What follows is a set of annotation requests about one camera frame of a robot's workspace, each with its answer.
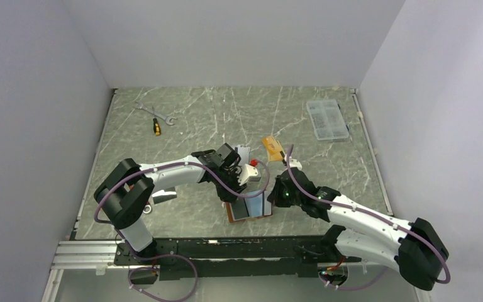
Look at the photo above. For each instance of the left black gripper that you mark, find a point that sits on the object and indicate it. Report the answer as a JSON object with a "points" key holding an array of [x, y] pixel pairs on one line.
{"points": [[227, 195]]}

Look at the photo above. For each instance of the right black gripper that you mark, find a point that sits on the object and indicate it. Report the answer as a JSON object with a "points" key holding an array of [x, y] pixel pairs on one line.
{"points": [[275, 197]]}

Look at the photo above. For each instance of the silver striped credit card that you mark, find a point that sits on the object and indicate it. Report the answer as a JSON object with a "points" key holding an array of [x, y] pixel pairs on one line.
{"points": [[244, 153]]}

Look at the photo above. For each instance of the brown leather card holder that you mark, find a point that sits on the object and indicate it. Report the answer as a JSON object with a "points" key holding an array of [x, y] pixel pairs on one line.
{"points": [[249, 208]]}

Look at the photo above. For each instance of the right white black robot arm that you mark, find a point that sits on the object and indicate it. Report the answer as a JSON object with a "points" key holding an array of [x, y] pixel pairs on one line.
{"points": [[412, 248]]}

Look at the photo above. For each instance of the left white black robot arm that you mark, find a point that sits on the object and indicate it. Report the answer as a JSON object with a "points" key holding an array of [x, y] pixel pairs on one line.
{"points": [[124, 194]]}

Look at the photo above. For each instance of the orange credit card stack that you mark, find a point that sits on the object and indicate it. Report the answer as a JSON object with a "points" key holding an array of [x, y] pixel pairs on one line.
{"points": [[274, 149]]}

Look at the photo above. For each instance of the black silver credit card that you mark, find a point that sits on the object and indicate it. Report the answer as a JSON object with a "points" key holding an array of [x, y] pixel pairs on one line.
{"points": [[164, 195]]}

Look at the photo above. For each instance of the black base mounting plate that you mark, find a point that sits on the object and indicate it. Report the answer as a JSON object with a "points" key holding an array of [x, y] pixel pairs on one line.
{"points": [[301, 256]]}

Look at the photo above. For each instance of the yellow black screwdriver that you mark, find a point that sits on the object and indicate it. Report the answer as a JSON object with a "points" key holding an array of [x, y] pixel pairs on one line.
{"points": [[156, 127]]}

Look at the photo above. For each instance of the clear plastic organizer box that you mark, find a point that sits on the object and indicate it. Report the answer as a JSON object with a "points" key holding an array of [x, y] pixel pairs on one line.
{"points": [[327, 120]]}

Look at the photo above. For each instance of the silver open-end wrench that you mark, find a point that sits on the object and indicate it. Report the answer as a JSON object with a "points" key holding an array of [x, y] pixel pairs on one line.
{"points": [[169, 120]]}

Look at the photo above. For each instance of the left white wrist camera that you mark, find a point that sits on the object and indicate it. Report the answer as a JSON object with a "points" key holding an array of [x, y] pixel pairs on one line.
{"points": [[248, 173]]}

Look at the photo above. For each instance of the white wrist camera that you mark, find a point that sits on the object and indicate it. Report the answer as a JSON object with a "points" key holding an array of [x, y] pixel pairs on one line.
{"points": [[248, 173], [294, 163]]}

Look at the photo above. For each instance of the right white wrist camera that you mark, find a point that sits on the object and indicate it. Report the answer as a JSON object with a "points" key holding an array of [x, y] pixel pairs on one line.
{"points": [[294, 163]]}

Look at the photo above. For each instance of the red handled adjustable wrench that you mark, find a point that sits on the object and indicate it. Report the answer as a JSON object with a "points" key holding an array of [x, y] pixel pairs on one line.
{"points": [[147, 209]]}

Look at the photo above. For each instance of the aluminium rail frame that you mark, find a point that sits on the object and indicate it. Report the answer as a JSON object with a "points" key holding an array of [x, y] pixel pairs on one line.
{"points": [[98, 255]]}

